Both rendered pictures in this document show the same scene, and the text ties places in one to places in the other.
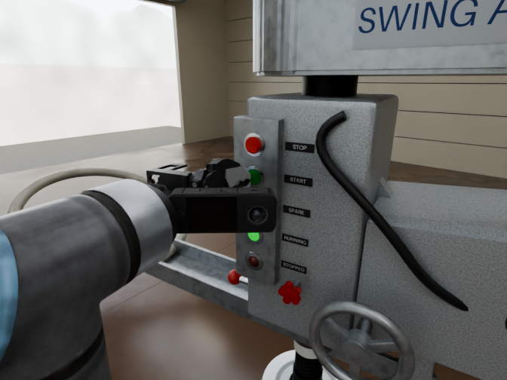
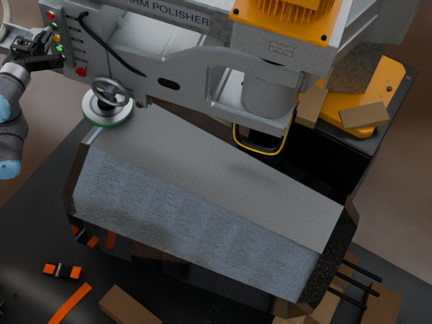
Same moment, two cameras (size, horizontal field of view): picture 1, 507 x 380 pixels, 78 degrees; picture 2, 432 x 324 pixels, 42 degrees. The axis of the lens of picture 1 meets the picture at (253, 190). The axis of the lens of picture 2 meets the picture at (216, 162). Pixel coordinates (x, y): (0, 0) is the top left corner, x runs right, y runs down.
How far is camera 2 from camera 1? 1.55 m
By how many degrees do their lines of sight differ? 42
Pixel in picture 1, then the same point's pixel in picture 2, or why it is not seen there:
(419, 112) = not seen: outside the picture
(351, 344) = (106, 92)
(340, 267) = (100, 62)
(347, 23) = not seen: outside the picture
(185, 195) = (31, 62)
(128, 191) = (16, 70)
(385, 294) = (120, 71)
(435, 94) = not seen: outside the picture
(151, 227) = (25, 79)
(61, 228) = (9, 89)
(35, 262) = (9, 98)
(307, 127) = (73, 11)
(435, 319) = (139, 80)
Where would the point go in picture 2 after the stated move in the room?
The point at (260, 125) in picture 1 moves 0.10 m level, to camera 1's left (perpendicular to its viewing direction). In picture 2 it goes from (52, 9) to (19, 12)
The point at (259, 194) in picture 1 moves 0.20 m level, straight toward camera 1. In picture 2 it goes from (56, 58) to (57, 110)
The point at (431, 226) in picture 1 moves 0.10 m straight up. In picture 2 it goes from (130, 49) to (128, 27)
